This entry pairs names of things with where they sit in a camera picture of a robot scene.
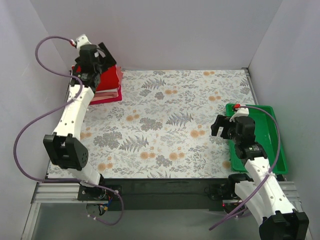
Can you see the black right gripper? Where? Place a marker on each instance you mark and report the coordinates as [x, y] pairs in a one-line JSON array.
[[223, 128]]

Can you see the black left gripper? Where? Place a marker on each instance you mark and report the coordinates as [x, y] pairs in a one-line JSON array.
[[107, 57]]

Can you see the red t shirt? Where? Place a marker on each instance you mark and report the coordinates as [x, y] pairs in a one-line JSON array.
[[90, 79]]

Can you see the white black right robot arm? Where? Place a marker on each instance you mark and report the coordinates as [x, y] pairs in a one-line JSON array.
[[260, 191]]

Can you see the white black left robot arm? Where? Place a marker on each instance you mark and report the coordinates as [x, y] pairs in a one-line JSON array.
[[64, 146]]

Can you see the folded white t shirt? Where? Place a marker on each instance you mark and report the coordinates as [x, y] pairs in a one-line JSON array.
[[108, 90]]

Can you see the green plastic tray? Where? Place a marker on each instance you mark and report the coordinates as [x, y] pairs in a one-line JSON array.
[[266, 135]]

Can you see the floral patterned table cloth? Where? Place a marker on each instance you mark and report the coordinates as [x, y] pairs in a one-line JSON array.
[[162, 126]]

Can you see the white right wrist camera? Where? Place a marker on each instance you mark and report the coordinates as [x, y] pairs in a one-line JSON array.
[[239, 111]]

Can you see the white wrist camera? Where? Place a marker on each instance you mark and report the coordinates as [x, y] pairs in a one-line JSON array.
[[239, 111], [80, 41]]

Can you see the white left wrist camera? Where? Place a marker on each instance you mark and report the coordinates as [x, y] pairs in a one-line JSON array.
[[80, 41]]

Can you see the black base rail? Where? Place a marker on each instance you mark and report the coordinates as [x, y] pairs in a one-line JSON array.
[[164, 193]]

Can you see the aluminium frame rail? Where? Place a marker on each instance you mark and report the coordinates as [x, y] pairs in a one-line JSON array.
[[51, 193]]

